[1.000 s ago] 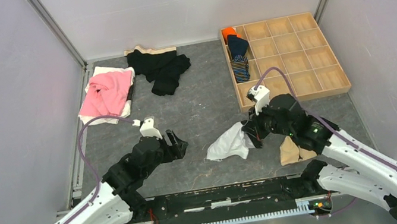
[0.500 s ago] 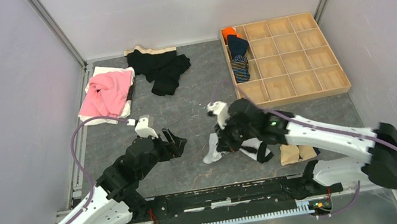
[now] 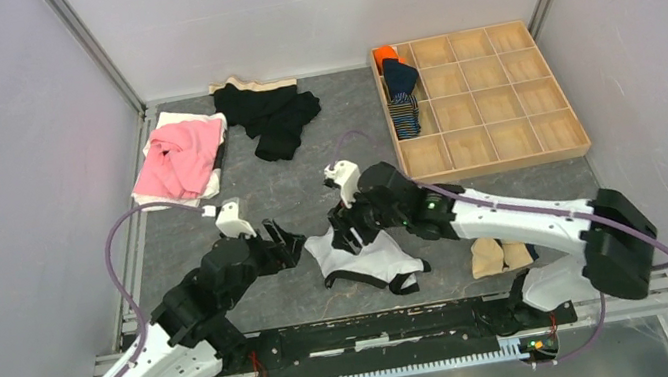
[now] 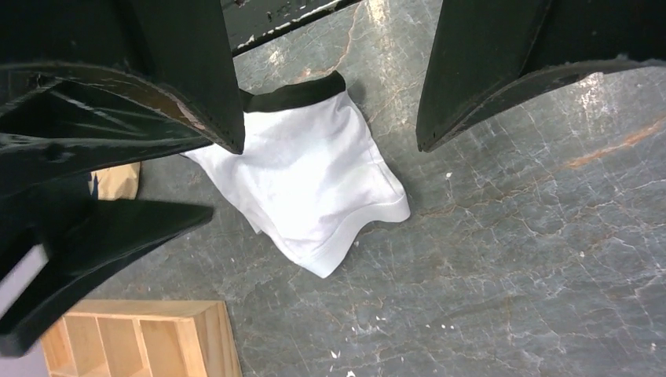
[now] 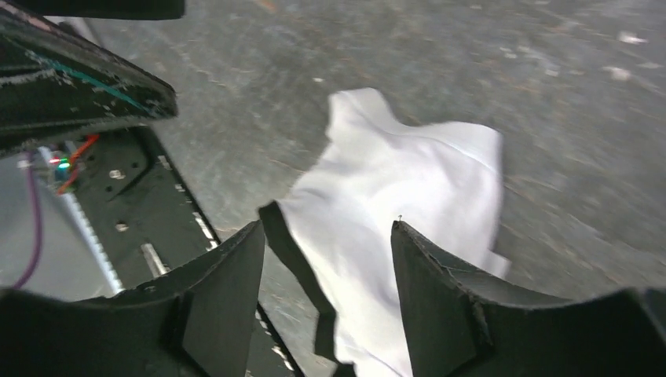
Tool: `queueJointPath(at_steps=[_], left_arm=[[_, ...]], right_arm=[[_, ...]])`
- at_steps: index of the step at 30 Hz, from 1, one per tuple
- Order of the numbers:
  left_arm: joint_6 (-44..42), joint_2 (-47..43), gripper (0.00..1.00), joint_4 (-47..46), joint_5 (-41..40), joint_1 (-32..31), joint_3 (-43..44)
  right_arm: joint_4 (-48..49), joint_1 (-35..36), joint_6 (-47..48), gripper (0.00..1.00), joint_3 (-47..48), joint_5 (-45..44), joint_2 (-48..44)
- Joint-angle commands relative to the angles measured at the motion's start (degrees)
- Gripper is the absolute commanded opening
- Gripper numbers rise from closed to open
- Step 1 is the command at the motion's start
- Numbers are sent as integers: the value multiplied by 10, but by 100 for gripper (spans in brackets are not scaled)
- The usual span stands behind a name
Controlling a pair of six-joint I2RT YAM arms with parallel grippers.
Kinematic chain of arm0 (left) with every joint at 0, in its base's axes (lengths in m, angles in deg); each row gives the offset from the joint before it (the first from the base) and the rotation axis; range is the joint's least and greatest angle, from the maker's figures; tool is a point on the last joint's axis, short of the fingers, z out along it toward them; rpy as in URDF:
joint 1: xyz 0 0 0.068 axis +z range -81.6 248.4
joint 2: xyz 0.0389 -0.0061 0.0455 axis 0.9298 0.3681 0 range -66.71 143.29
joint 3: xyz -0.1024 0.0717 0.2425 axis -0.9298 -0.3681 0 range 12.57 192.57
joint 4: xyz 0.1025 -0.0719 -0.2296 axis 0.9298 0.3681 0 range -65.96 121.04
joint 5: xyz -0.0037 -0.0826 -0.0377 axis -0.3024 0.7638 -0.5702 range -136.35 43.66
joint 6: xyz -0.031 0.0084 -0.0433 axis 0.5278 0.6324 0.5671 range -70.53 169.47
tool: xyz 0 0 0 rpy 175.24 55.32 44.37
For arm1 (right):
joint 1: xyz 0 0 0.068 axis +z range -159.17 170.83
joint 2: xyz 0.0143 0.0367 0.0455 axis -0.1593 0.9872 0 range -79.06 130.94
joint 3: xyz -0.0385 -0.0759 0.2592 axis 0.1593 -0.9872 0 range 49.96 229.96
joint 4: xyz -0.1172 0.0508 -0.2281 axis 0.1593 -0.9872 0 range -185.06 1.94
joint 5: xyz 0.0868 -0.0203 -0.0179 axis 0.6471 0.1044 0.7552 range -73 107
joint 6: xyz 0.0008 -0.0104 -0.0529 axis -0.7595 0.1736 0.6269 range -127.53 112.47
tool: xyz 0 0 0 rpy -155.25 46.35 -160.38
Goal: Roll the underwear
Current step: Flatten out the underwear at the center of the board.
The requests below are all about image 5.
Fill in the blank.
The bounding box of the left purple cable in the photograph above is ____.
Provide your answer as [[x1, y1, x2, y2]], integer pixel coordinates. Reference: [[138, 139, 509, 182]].
[[10, 156, 46, 291]]

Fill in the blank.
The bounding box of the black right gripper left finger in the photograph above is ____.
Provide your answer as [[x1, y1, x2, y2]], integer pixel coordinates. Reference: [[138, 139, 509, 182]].
[[1, 221, 265, 376]]

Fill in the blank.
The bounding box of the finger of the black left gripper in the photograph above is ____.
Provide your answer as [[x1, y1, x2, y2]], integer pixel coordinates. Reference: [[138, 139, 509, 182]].
[[1, 5, 178, 156], [11, 0, 186, 20]]

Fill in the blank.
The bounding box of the white black garment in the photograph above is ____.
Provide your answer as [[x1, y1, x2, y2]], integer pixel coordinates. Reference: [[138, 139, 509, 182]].
[[259, 88, 510, 376]]

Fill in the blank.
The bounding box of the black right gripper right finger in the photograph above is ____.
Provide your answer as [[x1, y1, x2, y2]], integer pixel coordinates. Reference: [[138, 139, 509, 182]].
[[391, 221, 665, 376]]

